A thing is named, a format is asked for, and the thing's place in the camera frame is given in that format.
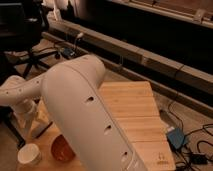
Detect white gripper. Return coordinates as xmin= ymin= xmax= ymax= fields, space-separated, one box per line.
xmin=13 ymin=100 xmax=37 ymax=131

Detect dark grey eraser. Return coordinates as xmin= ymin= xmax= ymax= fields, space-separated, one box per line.
xmin=31 ymin=122 xmax=52 ymax=138

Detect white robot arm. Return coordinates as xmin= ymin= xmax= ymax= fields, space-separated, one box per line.
xmin=0 ymin=55 xmax=148 ymax=171

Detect white round cup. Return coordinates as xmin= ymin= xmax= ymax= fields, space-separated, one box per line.
xmin=17 ymin=143 xmax=42 ymax=165

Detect red bowl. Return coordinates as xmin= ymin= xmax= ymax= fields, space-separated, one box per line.
xmin=51 ymin=134 xmax=75 ymax=162

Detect small blue device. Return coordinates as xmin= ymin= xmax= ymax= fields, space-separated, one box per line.
xmin=60 ymin=48 xmax=75 ymax=60

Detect black office chair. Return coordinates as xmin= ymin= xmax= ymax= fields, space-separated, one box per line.
xmin=0 ymin=0 xmax=62 ymax=149

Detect blue electronic box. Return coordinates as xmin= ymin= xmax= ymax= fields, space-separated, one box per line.
xmin=166 ymin=127 xmax=189 ymax=150

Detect black floor cables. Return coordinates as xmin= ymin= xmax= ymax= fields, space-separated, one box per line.
xmin=166 ymin=99 xmax=213 ymax=171

